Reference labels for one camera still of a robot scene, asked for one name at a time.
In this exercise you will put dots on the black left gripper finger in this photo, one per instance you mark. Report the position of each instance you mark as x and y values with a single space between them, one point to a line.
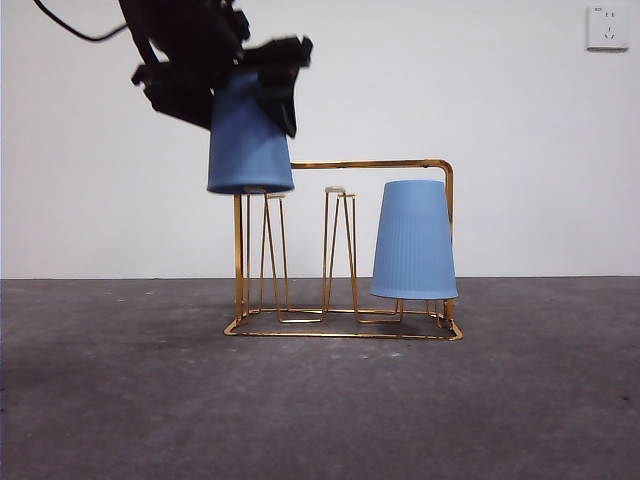
280 100
187 107

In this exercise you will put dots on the blue ribbed plastic cup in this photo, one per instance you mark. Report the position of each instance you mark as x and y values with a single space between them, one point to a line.
415 240
247 145

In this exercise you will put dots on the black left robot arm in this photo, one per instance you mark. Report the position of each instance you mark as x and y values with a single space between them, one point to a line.
190 45

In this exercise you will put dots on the white wall socket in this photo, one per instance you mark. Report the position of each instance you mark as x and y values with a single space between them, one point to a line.
607 27

